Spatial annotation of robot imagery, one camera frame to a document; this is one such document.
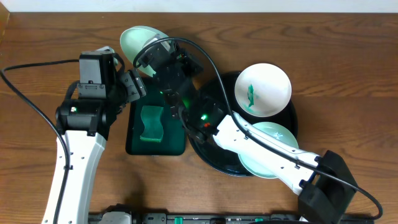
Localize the green scrubbing sponge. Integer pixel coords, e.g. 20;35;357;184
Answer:
140;105;164;143

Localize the pale green plate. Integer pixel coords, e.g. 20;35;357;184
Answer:
238;122;299;179
120;26;168;63

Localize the pale green plate front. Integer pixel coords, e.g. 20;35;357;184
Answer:
238;122;299;179

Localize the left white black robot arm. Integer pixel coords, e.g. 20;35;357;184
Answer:
42;69;146;223

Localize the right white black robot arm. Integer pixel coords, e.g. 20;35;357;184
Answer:
134;37;358;223

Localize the black rectangular water tray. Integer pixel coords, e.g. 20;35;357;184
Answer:
125;78;185;156

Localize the round black serving tray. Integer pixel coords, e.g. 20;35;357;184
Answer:
188;72;298;177

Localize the white plate green stain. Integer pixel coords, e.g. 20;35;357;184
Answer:
234;63;292;118

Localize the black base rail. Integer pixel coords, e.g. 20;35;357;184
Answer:
88;211;376;224

